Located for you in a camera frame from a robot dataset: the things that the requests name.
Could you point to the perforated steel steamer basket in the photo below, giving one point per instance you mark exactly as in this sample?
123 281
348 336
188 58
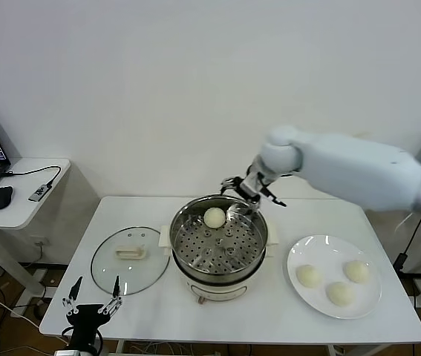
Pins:
232 237

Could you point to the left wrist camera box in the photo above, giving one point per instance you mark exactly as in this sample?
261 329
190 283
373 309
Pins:
63 353

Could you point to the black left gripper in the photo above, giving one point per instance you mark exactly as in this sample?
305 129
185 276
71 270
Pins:
84 315

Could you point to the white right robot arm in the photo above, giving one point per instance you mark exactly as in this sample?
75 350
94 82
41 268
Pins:
344 163

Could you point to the round glass pot lid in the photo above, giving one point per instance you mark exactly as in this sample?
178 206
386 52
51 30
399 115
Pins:
132 253

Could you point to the round white plate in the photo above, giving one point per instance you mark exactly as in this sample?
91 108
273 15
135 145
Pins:
329 308

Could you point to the small grey usb hub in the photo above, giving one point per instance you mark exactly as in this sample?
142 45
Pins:
40 192

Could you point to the white steamed baozi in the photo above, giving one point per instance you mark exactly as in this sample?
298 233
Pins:
215 217
339 294
308 276
356 271

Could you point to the white rounded side table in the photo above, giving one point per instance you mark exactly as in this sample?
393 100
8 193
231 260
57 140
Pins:
21 207

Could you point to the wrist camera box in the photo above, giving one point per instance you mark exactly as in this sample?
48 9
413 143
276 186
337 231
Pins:
250 185
63 353

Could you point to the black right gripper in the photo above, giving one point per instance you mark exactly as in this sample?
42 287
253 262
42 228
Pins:
252 199

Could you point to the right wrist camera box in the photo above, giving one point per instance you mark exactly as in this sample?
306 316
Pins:
250 185

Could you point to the black computer mouse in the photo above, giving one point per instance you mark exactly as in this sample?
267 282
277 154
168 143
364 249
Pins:
0 197

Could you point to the white wall socket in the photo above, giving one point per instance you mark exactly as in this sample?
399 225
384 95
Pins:
42 243

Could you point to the cream electric cooking pot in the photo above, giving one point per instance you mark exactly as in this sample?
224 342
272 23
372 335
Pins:
217 291

